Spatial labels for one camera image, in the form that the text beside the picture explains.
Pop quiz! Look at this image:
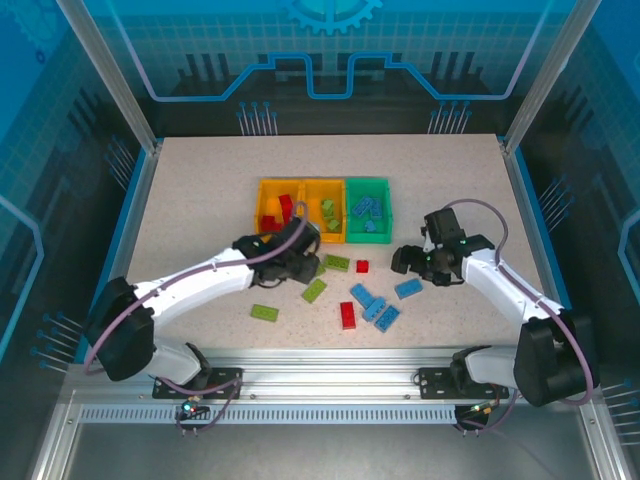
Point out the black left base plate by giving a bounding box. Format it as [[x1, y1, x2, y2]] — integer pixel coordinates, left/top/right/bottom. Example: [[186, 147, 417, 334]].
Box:
[[152, 367, 245, 401]]

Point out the aluminium frame post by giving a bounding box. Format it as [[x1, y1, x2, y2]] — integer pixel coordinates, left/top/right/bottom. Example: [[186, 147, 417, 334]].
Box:
[[55, 0, 164, 154], [502, 0, 604, 151]]

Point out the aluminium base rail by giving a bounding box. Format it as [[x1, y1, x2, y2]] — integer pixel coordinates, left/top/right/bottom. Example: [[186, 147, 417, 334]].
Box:
[[69, 346, 599, 404]]

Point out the orange plastic bin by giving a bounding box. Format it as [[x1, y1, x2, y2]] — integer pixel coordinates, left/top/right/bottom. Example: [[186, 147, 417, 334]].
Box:
[[301, 178, 350, 245]]

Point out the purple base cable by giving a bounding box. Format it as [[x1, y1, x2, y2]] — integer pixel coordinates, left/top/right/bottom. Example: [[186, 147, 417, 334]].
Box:
[[457, 384, 519, 436], [157, 372, 246, 436]]

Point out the yellow plastic bin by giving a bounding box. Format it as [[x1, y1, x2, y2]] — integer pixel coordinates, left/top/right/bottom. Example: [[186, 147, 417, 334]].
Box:
[[254, 178, 306, 244]]

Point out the slotted grey cable duct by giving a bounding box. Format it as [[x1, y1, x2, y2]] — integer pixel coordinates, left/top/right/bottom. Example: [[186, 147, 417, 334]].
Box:
[[78, 403, 459, 427]]

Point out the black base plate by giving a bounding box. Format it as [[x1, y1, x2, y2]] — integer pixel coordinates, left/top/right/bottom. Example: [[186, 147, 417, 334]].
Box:
[[417, 366, 511, 401], [152, 367, 245, 401]]

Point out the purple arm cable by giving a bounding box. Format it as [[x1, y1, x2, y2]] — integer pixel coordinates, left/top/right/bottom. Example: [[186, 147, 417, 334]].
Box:
[[82, 201, 311, 379], [432, 198, 601, 405]]

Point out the green plastic bin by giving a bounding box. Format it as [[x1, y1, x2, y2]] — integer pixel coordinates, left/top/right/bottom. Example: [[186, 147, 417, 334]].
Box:
[[344, 175, 392, 245]]

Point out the small board with lights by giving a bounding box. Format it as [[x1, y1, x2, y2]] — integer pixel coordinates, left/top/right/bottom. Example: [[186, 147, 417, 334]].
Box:
[[467, 399, 501, 419], [177, 399, 211, 421]]

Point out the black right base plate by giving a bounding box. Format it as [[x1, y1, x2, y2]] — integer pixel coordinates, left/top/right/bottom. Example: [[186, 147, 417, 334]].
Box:
[[417, 366, 511, 401]]

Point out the table side rail blue trim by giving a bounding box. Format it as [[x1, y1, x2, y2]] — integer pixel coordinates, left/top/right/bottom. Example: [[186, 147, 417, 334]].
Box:
[[502, 139, 634, 480], [27, 142, 164, 480]]

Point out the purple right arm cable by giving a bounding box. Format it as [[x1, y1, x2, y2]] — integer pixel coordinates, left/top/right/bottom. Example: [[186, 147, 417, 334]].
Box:
[[432, 198, 601, 405]]

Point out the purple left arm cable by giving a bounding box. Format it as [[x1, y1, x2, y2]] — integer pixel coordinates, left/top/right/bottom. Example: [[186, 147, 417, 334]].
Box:
[[82, 201, 311, 379]]

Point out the long blue lego brick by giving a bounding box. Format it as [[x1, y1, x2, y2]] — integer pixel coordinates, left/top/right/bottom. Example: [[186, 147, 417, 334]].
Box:
[[348, 283, 377, 309]]

